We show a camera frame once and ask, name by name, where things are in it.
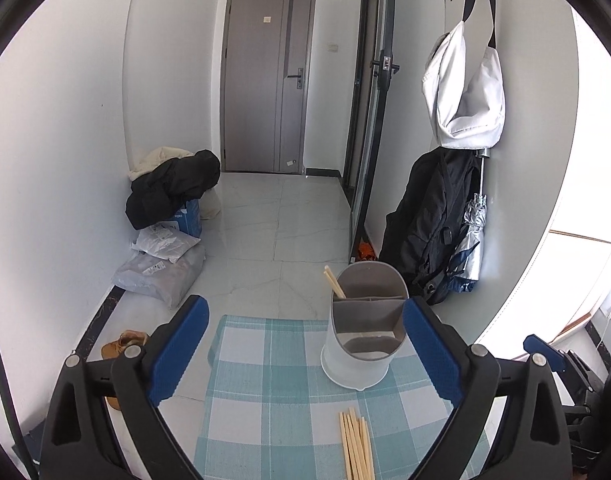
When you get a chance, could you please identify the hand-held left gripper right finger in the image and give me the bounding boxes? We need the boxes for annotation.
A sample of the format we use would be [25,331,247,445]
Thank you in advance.
[403,297,571,480]

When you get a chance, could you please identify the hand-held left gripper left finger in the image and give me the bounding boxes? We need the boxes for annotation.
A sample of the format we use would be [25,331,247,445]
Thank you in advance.
[39,295,209,480]

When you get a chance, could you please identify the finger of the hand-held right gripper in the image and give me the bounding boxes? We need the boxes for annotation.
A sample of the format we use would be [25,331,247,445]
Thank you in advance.
[523,333,567,373]

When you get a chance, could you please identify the grey white utensil holder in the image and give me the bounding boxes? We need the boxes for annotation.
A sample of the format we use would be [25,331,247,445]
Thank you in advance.
[320,261,410,390]

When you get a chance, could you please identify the pile of bamboo chopsticks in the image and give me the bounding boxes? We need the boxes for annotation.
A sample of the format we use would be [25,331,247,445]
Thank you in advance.
[339,406,376,480]

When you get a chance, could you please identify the white shoulder bag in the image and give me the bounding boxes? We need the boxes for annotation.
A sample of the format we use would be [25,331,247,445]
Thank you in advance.
[422,0,506,150]

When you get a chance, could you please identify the grey plastic parcel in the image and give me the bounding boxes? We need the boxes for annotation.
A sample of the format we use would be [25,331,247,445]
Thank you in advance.
[112,245,207,309]

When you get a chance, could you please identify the teal plaid table mat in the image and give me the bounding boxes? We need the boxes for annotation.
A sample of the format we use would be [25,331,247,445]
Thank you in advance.
[192,314,491,480]

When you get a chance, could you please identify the white plastic parcel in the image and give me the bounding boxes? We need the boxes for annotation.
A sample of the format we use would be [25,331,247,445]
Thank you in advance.
[131,224,202,263]

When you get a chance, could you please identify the silver folding umbrella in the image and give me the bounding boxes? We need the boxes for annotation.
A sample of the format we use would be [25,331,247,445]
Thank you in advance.
[448,149,491,293]

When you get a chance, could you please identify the black backpack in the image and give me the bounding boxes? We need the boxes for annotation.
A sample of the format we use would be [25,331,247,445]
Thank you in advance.
[378,149,486,306]

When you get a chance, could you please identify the blue cardboard box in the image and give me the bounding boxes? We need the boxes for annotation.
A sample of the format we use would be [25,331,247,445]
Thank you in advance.
[160,199,203,239]

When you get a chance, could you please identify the black jacket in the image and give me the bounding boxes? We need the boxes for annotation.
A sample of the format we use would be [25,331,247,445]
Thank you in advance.
[125,149,221,231]

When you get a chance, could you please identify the dark blue box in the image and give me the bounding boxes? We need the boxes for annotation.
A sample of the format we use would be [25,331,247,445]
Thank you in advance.
[24,419,48,463]

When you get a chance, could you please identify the black framed glass door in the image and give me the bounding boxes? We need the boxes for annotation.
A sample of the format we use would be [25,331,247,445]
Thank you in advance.
[343,0,402,263]

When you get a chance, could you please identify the grey entrance door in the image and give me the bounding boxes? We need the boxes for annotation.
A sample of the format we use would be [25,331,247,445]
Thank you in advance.
[222,0,317,175]

